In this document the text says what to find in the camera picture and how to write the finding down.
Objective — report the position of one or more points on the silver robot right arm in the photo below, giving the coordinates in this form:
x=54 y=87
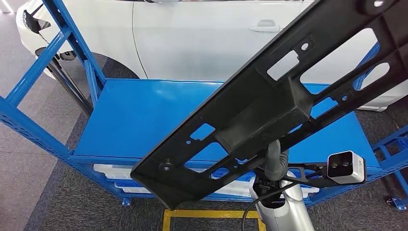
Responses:
x=287 y=216

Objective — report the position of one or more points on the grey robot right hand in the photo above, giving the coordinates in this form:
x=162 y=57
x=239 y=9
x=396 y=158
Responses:
x=272 y=156

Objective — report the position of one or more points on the white car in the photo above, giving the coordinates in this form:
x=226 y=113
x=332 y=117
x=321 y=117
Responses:
x=191 y=38

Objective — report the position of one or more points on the black plastic plate bracket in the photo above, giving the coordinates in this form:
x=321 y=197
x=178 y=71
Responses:
x=255 y=111

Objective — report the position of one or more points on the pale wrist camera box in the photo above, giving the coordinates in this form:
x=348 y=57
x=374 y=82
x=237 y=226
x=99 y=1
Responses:
x=349 y=167

